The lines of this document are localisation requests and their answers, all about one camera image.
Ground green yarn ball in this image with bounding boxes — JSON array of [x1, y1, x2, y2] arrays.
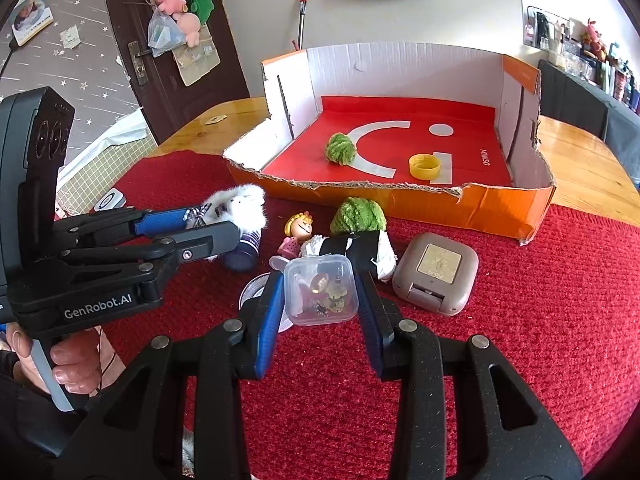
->
[[325, 132, 359, 167], [329, 197, 388, 235]]

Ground purple bottle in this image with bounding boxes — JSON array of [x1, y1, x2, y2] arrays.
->
[[222, 230, 262, 272]]

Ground metal hose with orange tip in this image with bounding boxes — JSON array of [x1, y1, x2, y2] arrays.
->
[[291, 0, 308, 52]]

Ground green plush toy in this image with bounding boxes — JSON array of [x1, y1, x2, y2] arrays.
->
[[189, 0, 216, 25]]

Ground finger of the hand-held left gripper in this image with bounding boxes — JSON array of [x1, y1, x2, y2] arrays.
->
[[59, 221, 242, 287], [52, 206, 208, 252]]

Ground person's left hand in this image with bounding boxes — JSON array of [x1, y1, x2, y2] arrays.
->
[[0, 321, 107, 403]]

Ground yellow bottle cap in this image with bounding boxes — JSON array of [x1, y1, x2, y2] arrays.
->
[[408, 152, 443, 180]]

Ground beige paper pouch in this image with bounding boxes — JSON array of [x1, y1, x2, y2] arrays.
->
[[172, 35, 221, 87]]

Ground small white and blue device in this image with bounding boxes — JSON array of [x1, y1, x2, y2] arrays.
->
[[93, 187, 127, 211]]

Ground small clear plastic box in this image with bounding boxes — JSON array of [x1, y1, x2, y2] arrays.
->
[[283, 254, 360, 329]]

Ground white grid panel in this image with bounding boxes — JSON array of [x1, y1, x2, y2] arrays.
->
[[54, 130, 159, 214]]

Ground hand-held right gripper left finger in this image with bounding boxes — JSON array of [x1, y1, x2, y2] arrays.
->
[[52, 270, 287, 480]]

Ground red woven mat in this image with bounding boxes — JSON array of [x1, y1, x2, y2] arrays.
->
[[100, 150, 640, 480]]

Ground clear round plastic lid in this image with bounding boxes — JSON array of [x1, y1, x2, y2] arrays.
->
[[238, 270, 294, 334]]

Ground pink plush toy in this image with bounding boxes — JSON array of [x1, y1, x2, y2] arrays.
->
[[151, 0, 202, 49]]

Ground orange and white cardboard box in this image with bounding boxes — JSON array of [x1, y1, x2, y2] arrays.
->
[[222, 42, 557, 247]]

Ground clear plastic bag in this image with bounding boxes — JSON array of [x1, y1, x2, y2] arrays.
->
[[147, 10, 189, 59]]

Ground taupe square compact case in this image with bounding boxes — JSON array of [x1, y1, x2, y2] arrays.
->
[[392, 232, 480, 317]]

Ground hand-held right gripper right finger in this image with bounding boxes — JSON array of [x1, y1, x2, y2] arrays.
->
[[349, 255, 586, 480]]

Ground pink plush on shelf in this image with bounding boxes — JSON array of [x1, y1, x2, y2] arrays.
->
[[580, 18, 609, 61]]

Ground small pink doll figurine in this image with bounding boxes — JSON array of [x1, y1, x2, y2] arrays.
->
[[277, 211, 315, 259]]

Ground white fluffy plush toy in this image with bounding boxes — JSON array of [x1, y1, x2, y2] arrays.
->
[[200, 183, 269, 262]]

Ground dark brown door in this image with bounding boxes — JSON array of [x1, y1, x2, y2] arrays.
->
[[98, 0, 251, 147]]

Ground metal door handle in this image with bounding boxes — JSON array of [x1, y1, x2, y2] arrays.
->
[[127, 40, 152, 86]]

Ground black cabinet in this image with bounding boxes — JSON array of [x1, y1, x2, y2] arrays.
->
[[537, 58, 640, 187]]

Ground wall picture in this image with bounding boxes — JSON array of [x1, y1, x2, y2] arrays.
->
[[10, 0, 55, 47]]

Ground row of shelf items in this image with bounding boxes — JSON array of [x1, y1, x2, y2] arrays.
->
[[522, 4, 640, 117]]

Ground white roll with black band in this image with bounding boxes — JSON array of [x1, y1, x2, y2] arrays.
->
[[300, 230, 400, 282]]

